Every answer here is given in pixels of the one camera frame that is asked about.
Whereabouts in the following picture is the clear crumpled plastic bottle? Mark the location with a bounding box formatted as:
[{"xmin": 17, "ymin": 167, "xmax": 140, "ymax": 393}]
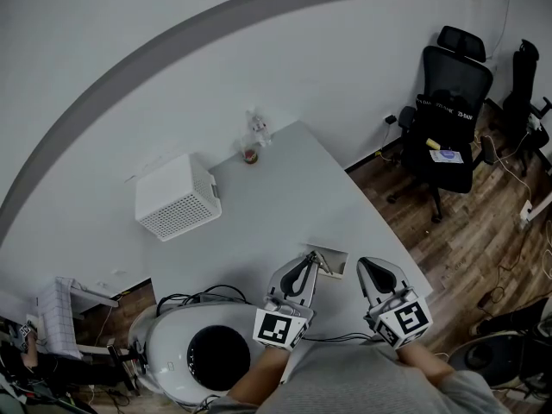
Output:
[{"xmin": 245, "ymin": 108, "xmax": 273, "ymax": 147}]

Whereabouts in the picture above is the grey wall cable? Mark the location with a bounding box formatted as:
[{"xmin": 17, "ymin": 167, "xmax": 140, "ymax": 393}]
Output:
[{"xmin": 486, "ymin": 0, "xmax": 512, "ymax": 60}]

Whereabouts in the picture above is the white dome device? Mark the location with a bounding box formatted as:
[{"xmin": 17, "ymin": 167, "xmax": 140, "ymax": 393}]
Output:
[{"xmin": 129, "ymin": 302, "xmax": 268, "ymax": 405}]

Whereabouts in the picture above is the black flat screen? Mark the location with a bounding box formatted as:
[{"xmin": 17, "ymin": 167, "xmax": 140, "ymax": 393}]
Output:
[{"xmin": 107, "ymin": 345, "xmax": 139, "ymax": 392}]

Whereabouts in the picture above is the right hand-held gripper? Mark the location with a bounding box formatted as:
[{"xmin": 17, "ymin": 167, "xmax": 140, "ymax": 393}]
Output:
[{"xmin": 356, "ymin": 256, "xmax": 434, "ymax": 350}]

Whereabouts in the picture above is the black cable bundle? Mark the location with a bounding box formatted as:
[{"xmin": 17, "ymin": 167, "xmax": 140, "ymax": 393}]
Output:
[{"xmin": 155, "ymin": 285, "xmax": 251, "ymax": 314}]

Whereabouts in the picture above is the white charging cable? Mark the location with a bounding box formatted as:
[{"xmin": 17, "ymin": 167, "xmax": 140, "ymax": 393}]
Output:
[{"xmin": 476, "ymin": 131, "xmax": 534, "ymax": 206}]

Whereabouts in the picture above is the person's right forearm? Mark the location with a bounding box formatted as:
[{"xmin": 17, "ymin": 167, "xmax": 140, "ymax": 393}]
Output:
[{"xmin": 394, "ymin": 341, "xmax": 454, "ymax": 387}]

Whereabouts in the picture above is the dark dome device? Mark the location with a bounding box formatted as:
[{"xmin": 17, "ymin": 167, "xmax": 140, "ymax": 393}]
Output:
[{"xmin": 448, "ymin": 332, "xmax": 540, "ymax": 390}]

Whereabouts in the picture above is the white glasses case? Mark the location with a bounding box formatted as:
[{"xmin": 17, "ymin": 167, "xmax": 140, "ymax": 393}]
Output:
[{"xmin": 304, "ymin": 242, "xmax": 348, "ymax": 279}]

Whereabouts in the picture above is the white and blue packet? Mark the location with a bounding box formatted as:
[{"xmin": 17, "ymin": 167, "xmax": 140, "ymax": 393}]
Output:
[{"xmin": 429, "ymin": 147, "xmax": 465, "ymax": 165}]

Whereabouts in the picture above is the black office chair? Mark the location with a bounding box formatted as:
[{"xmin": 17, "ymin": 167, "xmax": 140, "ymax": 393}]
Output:
[{"xmin": 502, "ymin": 39, "xmax": 552, "ymax": 179}]

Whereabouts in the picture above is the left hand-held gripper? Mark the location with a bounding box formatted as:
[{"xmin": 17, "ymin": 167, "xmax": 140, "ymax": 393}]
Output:
[{"xmin": 253, "ymin": 254, "xmax": 320, "ymax": 353}]

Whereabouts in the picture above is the black floor cable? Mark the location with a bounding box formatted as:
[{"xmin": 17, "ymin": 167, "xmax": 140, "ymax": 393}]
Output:
[{"xmin": 478, "ymin": 265, "xmax": 527, "ymax": 308}]

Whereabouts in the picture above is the black mesh chair with headrest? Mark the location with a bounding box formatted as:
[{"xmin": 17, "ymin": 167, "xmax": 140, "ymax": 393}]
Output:
[{"xmin": 386, "ymin": 25, "xmax": 495, "ymax": 223}]

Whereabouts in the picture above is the person's left forearm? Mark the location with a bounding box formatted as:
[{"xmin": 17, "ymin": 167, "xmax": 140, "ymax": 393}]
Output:
[{"xmin": 228, "ymin": 345, "xmax": 290, "ymax": 403}]

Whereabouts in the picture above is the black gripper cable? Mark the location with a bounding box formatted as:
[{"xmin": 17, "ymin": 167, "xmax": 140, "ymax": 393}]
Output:
[{"xmin": 304, "ymin": 332, "xmax": 376, "ymax": 343}]

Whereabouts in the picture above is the person's grey sweater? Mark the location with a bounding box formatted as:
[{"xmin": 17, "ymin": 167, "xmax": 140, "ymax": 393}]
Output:
[{"xmin": 206, "ymin": 342, "xmax": 512, "ymax": 414}]

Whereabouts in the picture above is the white perforated storage basket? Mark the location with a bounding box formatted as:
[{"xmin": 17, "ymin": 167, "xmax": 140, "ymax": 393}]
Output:
[{"xmin": 134, "ymin": 153, "xmax": 223, "ymax": 242}]

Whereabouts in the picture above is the clear cup with red base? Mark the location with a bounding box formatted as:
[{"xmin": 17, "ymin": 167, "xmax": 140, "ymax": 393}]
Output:
[{"xmin": 236, "ymin": 134, "xmax": 260, "ymax": 166}]

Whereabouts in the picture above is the white metal rack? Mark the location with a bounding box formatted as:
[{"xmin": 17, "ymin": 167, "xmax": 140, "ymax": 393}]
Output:
[{"xmin": 71, "ymin": 280, "xmax": 120, "ymax": 323}]

